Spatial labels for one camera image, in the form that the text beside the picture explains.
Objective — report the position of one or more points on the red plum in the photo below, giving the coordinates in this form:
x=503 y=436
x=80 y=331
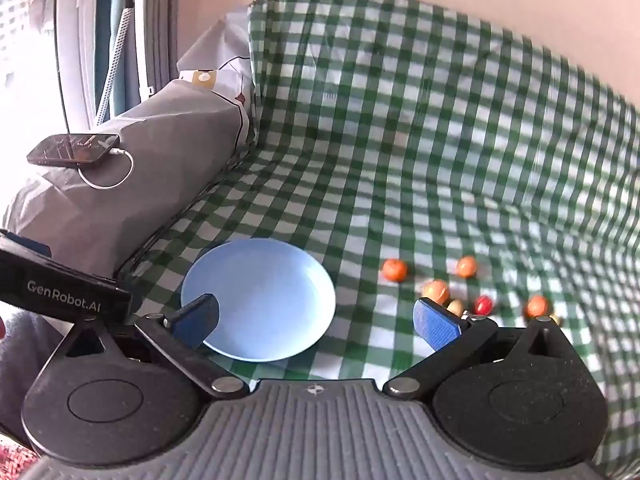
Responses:
x=484 y=304

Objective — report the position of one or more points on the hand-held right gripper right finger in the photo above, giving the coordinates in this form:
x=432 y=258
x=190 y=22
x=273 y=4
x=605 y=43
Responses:
x=435 y=327

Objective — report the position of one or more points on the grey armrest cover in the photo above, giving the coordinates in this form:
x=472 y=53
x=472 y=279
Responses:
x=150 y=175

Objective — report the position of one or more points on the orange tangerine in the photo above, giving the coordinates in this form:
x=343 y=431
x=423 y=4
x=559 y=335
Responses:
x=393 y=270
x=537 y=305
x=467 y=266

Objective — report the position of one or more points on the white patterned cloth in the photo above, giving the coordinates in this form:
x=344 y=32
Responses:
x=220 y=50

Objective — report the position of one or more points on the person's leg in jeans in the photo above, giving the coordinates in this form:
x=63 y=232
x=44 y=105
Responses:
x=20 y=365

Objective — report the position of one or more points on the black smartphone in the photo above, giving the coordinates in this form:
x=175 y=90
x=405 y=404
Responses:
x=70 y=149

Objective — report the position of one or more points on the beige longan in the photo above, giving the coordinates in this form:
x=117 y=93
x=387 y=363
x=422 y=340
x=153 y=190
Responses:
x=556 y=318
x=455 y=306

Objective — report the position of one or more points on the teal curtain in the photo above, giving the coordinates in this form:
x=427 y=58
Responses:
x=107 y=35

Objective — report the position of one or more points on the white perforated pole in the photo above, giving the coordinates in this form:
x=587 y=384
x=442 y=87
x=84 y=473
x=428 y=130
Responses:
x=116 y=60

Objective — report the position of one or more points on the light blue plate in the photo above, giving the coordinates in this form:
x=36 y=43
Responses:
x=260 y=285

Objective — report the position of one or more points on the plastic tangerine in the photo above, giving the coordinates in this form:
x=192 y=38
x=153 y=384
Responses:
x=435 y=291

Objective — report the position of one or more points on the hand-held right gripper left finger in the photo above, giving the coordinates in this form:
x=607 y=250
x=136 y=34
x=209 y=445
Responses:
x=200 y=317

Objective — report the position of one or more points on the red patterned rug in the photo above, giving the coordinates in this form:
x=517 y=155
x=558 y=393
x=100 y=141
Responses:
x=12 y=457

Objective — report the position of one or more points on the green checked cloth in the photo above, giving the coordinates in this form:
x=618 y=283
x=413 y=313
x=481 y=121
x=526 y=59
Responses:
x=400 y=135

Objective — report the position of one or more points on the white window frame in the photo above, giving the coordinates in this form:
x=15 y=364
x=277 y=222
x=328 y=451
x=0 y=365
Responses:
x=155 y=25

